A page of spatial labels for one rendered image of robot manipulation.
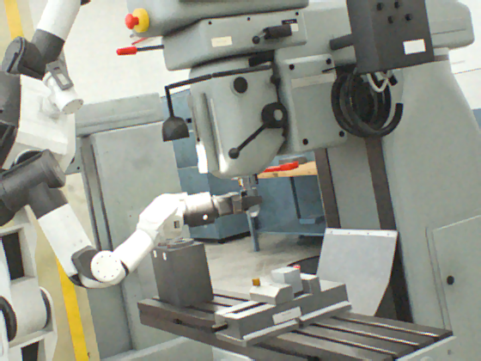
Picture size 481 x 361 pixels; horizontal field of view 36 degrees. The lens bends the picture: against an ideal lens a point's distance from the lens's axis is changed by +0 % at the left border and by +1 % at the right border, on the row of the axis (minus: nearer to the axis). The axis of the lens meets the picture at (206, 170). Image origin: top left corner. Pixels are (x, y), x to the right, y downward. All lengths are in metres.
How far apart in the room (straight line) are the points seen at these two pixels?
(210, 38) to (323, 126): 0.41
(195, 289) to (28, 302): 0.52
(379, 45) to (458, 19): 0.66
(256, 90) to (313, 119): 0.19
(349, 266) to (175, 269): 0.54
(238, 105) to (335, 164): 0.50
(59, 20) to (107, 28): 9.74
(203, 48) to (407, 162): 0.68
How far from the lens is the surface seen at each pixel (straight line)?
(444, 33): 2.47
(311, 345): 1.81
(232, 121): 1.94
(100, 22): 11.92
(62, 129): 2.02
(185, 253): 2.38
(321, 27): 2.14
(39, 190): 1.88
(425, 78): 2.27
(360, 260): 2.27
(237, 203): 2.00
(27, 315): 2.30
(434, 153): 2.26
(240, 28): 1.96
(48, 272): 3.63
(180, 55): 2.01
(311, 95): 2.06
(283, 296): 1.94
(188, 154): 9.58
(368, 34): 1.91
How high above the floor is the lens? 1.45
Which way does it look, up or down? 3 degrees down
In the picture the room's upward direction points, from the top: 11 degrees counter-clockwise
